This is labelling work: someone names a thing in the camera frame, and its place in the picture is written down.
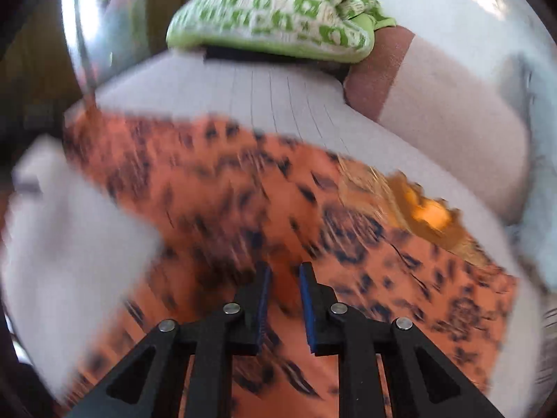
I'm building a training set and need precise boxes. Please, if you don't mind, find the black cloth under pillow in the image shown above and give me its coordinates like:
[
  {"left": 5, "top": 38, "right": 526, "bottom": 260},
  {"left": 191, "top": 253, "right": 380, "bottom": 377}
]
[{"left": 204, "top": 45, "right": 350, "bottom": 81}]

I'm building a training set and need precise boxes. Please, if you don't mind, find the light blue pillow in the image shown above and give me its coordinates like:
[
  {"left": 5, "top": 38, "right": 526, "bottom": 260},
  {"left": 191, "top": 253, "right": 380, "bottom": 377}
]
[{"left": 507, "top": 54, "right": 556, "bottom": 293}]

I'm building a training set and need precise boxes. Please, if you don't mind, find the pink maroon bolster pillow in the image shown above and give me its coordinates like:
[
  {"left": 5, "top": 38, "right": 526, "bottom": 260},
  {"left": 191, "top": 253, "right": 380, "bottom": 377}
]
[{"left": 344, "top": 26, "right": 529, "bottom": 224}]

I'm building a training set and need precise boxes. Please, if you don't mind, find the wooden door with stained glass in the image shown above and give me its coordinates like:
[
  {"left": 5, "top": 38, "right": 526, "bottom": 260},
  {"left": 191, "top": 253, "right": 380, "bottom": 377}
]
[{"left": 1, "top": 0, "right": 188, "bottom": 119}]

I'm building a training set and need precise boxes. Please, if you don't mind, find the green white patterned pillow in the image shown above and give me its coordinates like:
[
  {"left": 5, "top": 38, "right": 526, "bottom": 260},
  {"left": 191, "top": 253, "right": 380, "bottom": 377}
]
[{"left": 166, "top": 0, "right": 395, "bottom": 64}]

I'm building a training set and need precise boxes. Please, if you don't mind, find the orange black floral blouse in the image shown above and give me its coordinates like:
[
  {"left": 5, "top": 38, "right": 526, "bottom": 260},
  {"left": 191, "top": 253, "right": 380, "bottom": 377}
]
[{"left": 64, "top": 109, "right": 517, "bottom": 417}]

